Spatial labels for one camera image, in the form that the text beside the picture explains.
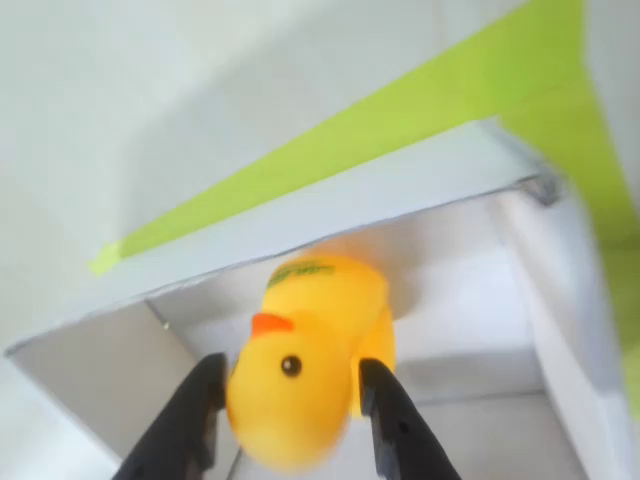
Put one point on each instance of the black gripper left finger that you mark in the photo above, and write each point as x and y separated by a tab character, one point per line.
185	430

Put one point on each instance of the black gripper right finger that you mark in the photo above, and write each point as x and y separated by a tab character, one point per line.
405	440

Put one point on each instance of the yellow rubber duck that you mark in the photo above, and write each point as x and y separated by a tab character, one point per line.
310	350

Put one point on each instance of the white cardboard box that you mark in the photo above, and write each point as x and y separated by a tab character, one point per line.
475	300

